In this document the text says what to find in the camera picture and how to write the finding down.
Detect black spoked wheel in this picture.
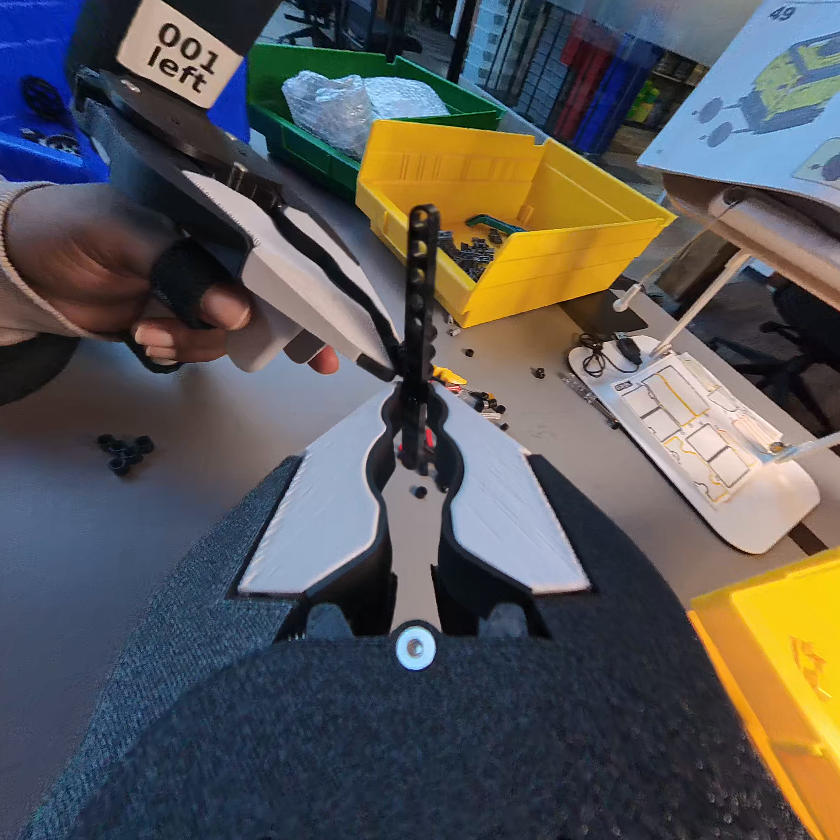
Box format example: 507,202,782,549
20,75,71,123

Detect pile of small block pieces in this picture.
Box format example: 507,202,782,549
394,364,511,460

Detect yellow plastic parts bin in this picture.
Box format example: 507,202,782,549
354,118,678,329
688,550,840,840

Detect heap of black beams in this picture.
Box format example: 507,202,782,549
438,230,508,281

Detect grey desk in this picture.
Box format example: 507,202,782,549
0,118,840,840

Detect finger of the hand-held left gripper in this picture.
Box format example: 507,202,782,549
182,169,403,383
272,205,404,349

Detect cluster of black bushes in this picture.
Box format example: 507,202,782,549
97,433,156,477

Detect green plastic parts bin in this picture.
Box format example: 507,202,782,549
246,42,508,201

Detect white book stand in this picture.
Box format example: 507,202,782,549
567,174,840,556

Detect black office chair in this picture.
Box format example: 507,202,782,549
712,282,840,434

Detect person's left forearm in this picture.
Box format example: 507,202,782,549
0,180,89,347

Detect clear screwdriver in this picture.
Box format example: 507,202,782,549
558,372,622,431

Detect multicolour parts drawer racks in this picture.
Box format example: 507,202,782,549
512,13,710,155

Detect open instruction booklet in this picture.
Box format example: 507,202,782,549
635,0,840,206

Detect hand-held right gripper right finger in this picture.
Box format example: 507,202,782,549
428,384,593,595

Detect bubble wrap bundle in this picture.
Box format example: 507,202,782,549
282,69,452,163

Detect black chair armrest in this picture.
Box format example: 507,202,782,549
0,333,81,408

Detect blue plastic parts bin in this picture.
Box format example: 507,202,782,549
0,0,252,185

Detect thin black perforated beam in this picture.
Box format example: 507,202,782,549
400,203,442,477

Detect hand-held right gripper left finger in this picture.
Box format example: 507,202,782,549
236,384,401,597

